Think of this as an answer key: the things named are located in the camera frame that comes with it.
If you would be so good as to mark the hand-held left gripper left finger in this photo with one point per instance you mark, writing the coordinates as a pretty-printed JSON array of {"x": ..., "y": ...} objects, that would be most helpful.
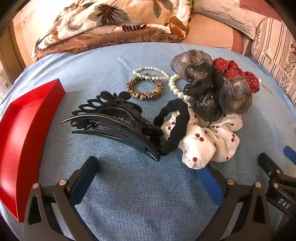
[{"x": 85, "y": 177}]

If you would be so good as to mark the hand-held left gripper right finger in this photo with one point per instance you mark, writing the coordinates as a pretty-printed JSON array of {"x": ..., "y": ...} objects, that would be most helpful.
[{"x": 208, "y": 183}]

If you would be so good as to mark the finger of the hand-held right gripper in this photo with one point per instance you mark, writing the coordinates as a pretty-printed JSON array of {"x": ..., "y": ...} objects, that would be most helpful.
[
  {"x": 271, "y": 166},
  {"x": 290, "y": 154}
]

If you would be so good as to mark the white cherry print scrunchie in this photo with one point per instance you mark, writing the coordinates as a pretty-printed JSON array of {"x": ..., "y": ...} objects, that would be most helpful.
[{"x": 208, "y": 143}]

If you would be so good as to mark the black scrunchie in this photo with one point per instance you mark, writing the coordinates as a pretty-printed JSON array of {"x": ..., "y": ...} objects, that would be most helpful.
[{"x": 178, "y": 129}]

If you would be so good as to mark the black hair claw clip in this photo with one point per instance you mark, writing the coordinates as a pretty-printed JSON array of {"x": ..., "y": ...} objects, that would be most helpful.
[{"x": 120, "y": 120}]

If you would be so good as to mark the red tray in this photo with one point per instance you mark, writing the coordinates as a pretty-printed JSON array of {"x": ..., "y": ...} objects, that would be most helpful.
[{"x": 20, "y": 139}]

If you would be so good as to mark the grey black organza hair bow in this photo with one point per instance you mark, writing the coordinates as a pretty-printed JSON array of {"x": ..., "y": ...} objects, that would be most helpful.
[{"x": 201, "y": 88}]

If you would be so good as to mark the red polka dot scrunchie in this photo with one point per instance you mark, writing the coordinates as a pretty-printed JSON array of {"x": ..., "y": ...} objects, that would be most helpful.
[{"x": 229, "y": 68}]

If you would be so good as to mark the blue bed sheet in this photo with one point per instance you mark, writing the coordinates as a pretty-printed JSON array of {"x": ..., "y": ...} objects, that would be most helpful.
[{"x": 138, "y": 185}]

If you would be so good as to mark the small metal hair pin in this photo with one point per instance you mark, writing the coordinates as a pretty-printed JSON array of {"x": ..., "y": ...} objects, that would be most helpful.
[{"x": 260, "y": 81}]

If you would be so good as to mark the striped floral pillow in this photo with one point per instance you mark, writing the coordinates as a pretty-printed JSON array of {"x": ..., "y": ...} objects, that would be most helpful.
[{"x": 277, "y": 51}]

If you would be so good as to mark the brown quilted blanket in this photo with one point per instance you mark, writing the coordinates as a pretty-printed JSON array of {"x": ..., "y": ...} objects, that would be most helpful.
[{"x": 115, "y": 37}]

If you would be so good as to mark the pink bed sheet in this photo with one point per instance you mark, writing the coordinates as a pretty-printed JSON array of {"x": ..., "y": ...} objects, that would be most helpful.
[{"x": 208, "y": 34}]

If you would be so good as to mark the grey pillow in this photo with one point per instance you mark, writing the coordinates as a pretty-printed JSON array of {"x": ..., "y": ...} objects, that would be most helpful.
[{"x": 231, "y": 14}]

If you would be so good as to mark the floral leaf print blanket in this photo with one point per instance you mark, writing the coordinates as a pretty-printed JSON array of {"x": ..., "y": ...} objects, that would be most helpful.
[{"x": 92, "y": 18}]

